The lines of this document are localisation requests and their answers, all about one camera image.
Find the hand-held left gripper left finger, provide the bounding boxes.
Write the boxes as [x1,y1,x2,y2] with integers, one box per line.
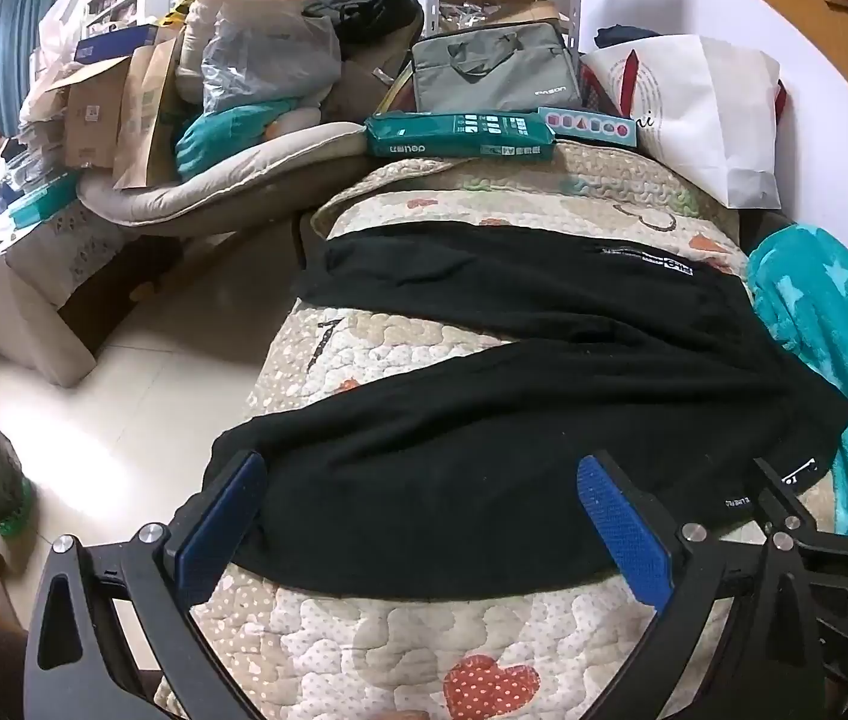
[23,450,269,720]

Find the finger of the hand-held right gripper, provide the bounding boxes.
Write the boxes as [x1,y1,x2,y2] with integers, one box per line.
[752,456,819,541]

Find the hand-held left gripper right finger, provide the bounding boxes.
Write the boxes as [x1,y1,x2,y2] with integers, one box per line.
[576,450,826,720]

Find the black pants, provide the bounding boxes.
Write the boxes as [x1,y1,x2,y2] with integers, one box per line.
[203,223,848,601]

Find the teal star print blanket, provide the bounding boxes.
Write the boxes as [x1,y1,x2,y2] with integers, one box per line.
[746,225,848,541]

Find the quilted heart print blanket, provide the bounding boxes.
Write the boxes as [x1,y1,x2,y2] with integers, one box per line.
[154,141,837,720]

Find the table with patterned cloth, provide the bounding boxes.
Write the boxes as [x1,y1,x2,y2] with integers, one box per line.
[0,187,185,389]

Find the grey padded cushion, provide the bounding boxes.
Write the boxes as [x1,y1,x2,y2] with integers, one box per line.
[77,120,369,235]

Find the teal flat box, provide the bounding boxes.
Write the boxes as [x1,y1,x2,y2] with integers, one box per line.
[8,180,80,230]

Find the white paper bag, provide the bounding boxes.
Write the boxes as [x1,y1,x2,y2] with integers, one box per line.
[581,34,789,211]

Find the teal pillow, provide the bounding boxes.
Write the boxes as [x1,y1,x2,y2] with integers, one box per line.
[175,97,297,179]

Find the teal box with shapes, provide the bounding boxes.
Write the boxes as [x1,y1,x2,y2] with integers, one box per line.
[538,106,639,147]

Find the brown paper bag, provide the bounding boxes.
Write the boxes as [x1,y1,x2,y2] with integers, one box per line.
[110,34,185,190]

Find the large cardboard box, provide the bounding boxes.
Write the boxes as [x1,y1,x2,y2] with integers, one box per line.
[41,56,133,170]

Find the green paper ream pack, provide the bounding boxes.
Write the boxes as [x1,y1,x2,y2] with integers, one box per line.
[364,111,556,162]

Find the grey laptop bag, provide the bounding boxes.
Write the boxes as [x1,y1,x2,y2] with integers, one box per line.
[410,22,584,115]

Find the clear plastic bag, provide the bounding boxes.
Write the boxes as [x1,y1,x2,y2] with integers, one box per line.
[200,0,342,117]

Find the dark blue cloth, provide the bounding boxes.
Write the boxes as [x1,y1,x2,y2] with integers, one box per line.
[595,25,665,50]

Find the cream bundled bedding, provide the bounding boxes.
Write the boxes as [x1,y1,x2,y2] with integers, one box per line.
[175,0,335,136]

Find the blue box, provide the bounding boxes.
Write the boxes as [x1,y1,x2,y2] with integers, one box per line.
[73,22,163,65]

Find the teal curtain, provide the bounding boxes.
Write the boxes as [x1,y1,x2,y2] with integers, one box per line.
[0,0,65,121]

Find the white plastic bag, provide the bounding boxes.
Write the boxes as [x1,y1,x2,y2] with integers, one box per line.
[19,0,95,125]

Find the flat cardboard box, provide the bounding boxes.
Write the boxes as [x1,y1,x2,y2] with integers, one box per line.
[439,0,567,27]

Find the black bag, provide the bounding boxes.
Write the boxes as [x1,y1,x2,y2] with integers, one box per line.
[304,0,425,57]

